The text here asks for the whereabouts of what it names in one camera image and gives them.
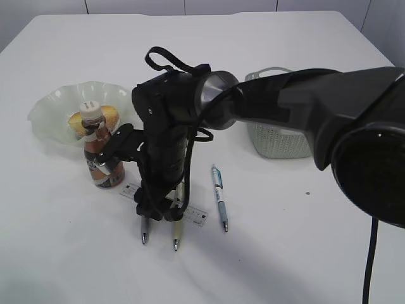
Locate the blue grip pen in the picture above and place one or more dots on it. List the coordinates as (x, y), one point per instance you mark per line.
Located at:
(218, 187)

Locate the sugared bread roll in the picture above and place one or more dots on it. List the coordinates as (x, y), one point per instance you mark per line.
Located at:
(110, 113)

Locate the Nescafe coffee bottle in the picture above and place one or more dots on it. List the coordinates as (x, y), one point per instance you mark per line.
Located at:
(96, 137)

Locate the pale green wavy plate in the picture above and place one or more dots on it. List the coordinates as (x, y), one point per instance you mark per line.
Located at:
(50, 115)

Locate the grey grip pen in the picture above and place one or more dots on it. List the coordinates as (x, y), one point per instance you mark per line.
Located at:
(144, 229)

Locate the pale green woven basket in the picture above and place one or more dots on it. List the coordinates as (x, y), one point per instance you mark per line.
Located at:
(275, 143)

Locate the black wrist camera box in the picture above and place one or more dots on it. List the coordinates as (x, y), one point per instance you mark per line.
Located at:
(124, 145)

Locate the cream grip pen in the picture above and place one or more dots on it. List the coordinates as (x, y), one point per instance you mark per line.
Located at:
(178, 201)

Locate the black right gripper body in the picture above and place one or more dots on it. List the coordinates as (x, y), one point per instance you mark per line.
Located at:
(161, 170)

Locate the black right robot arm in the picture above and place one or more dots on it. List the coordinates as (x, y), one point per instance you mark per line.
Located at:
(353, 122)

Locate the clear plastic ruler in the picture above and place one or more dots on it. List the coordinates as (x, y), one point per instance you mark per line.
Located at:
(192, 214)

